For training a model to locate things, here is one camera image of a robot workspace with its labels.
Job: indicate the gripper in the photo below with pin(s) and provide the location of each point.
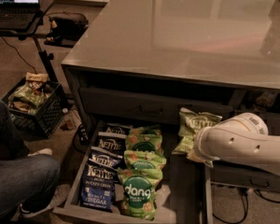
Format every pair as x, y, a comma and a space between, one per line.
200, 145

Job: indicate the green Kettle jalapeno chip bag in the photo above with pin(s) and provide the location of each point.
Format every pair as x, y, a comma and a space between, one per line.
190, 123

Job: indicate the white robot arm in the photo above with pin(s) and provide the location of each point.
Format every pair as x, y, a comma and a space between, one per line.
242, 139

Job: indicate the grey right bottom drawer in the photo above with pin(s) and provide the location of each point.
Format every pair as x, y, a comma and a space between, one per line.
237, 175

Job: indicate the green dang chip bag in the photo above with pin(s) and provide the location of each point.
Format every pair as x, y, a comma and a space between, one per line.
144, 142
151, 129
144, 160
139, 189

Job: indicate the rear green Dang chip bag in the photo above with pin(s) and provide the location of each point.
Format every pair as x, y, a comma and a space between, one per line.
151, 129

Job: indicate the front green Dang chip bag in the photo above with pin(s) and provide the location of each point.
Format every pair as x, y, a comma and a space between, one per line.
139, 189

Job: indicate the grey right upper drawer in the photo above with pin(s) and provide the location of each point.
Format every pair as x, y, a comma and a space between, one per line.
272, 121

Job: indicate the blue kettle chip bag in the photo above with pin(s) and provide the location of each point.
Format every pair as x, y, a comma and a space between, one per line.
106, 157
97, 188
112, 142
117, 128

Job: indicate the rear blue Kettle chip bag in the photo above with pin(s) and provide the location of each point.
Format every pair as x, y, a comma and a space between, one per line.
117, 128

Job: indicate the grey cabinet with counter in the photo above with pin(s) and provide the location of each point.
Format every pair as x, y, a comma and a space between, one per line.
221, 51

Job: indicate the front blue Kettle chip bag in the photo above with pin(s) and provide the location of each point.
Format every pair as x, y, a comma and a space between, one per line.
97, 188

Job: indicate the grey top drawer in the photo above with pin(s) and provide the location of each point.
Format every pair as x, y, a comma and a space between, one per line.
143, 106

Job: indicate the open grey middle drawer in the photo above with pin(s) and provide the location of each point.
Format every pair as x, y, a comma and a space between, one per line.
184, 196

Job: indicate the dark bag on floor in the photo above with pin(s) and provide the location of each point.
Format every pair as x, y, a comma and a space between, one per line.
66, 28

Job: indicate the black power plug left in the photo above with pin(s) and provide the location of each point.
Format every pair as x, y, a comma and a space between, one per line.
80, 141

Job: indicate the white sneaker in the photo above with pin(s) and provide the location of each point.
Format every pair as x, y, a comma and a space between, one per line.
44, 151
60, 195

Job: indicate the black plastic crate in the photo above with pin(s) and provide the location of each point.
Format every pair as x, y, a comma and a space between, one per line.
47, 117

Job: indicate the snack bags in crate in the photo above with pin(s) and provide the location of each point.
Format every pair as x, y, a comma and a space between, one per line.
30, 96

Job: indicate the person's leg in jeans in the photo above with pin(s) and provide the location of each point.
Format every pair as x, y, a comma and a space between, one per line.
25, 180

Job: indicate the black laptop stand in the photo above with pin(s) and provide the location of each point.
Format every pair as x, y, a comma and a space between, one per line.
45, 5

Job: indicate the black laptop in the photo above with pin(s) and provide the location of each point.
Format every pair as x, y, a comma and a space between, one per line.
18, 14

